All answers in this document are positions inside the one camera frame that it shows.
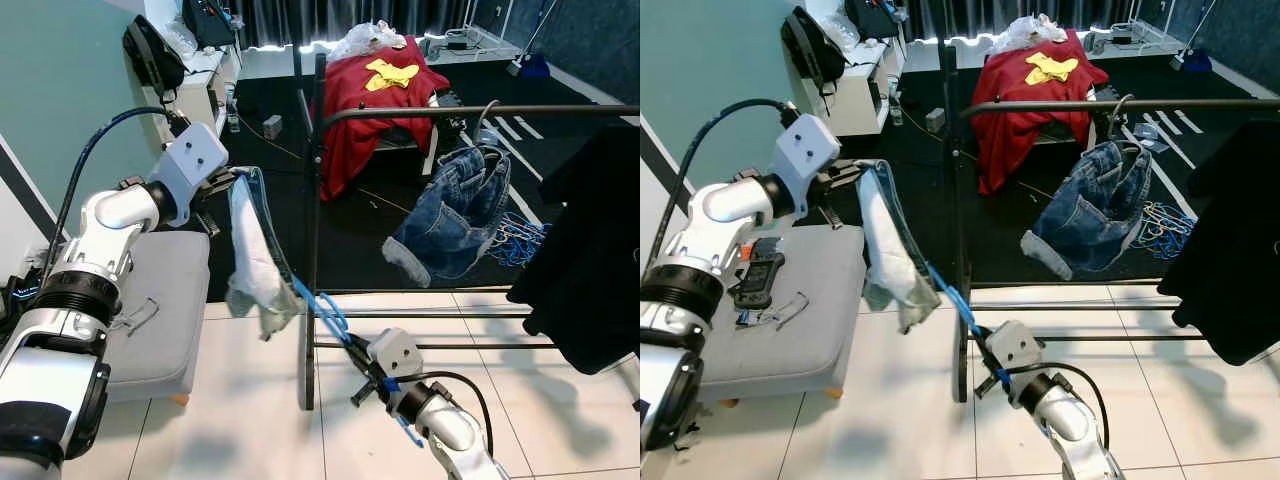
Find tangled blue wire hangers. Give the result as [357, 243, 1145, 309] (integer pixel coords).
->
[1140, 200, 1196, 263]
[485, 210, 549, 269]

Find black bag with red tag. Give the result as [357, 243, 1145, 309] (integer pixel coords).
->
[845, 0, 901, 41]
[182, 0, 241, 49]

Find black strap bundle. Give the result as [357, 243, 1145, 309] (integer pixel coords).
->
[0, 275, 41, 321]

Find black clothes hanger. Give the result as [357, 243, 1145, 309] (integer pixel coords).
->
[1110, 92, 1136, 146]
[475, 98, 501, 151]

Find black backpack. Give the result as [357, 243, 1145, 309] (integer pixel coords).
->
[780, 5, 841, 96]
[122, 15, 186, 101]

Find red cloth with yellow star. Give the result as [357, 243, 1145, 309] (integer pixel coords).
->
[320, 35, 451, 201]
[972, 28, 1109, 196]

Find blue wire clothes hanger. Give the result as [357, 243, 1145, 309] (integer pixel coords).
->
[870, 160, 1011, 386]
[240, 165, 426, 449]

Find black metal clothes rack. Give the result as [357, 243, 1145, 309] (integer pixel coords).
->
[295, 45, 641, 411]
[940, 40, 1280, 401]

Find white plastic bag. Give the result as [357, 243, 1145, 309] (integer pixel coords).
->
[1000, 12, 1069, 53]
[328, 20, 409, 61]

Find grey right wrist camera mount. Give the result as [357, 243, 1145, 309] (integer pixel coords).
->
[368, 327, 426, 386]
[985, 320, 1041, 376]

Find white cabinet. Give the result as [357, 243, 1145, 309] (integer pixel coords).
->
[155, 45, 241, 136]
[820, 40, 906, 139]

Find blue broom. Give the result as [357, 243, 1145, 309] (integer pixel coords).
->
[1170, 0, 1216, 73]
[508, 0, 551, 79]

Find black handheld controller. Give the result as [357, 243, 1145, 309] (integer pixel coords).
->
[728, 238, 786, 311]

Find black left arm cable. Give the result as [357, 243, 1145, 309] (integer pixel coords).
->
[675, 98, 801, 241]
[55, 105, 191, 261]

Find black shirt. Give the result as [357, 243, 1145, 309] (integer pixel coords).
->
[1160, 118, 1280, 366]
[508, 120, 641, 376]

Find dark curtain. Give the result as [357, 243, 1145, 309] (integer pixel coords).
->
[900, 0, 1131, 39]
[235, 0, 471, 46]

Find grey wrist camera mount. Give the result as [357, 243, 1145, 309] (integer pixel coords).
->
[155, 122, 229, 228]
[985, 320, 1041, 376]
[368, 327, 426, 386]
[775, 113, 843, 221]

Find clear safety glasses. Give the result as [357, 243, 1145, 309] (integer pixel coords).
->
[740, 290, 811, 331]
[115, 295, 161, 331]

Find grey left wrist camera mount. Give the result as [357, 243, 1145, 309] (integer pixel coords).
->
[775, 113, 843, 221]
[155, 122, 229, 228]

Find grey upholstered ottoman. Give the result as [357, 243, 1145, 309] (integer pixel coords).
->
[100, 228, 211, 401]
[700, 225, 866, 401]

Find blue denim shorts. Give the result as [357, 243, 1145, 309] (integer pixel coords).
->
[1022, 140, 1153, 283]
[382, 145, 513, 291]

